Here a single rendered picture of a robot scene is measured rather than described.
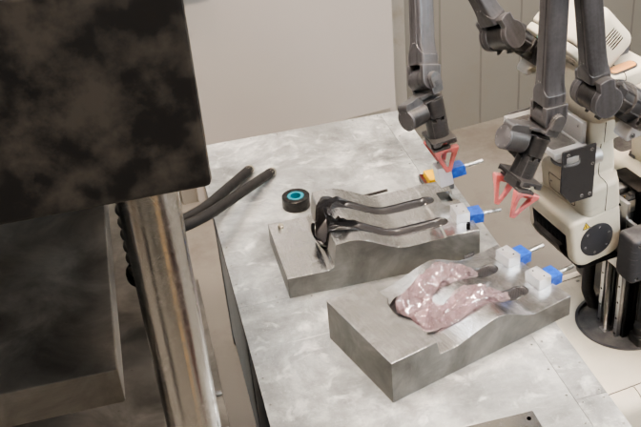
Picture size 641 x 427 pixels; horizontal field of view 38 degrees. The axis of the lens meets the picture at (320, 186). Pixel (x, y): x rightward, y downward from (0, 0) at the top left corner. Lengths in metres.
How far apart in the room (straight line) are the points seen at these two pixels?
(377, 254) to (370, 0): 2.06
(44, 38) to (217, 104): 3.37
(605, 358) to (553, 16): 1.23
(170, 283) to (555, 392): 1.28
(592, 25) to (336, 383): 0.97
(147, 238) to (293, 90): 3.34
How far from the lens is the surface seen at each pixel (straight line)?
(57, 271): 1.27
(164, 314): 0.97
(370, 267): 2.36
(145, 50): 0.79
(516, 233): 3.99
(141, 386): 1.44
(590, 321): 3.13
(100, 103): 0.80
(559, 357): 2.18
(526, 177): 2.25
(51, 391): 1.10
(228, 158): 2.99
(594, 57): 2.22
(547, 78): 2.17
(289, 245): 2.43
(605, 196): 2.63
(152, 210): 0.90
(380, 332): 2.06
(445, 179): 2.49
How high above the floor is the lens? 2.23
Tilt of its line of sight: 31 degrees down
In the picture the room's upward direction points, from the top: 5 degrees counter-clockwise
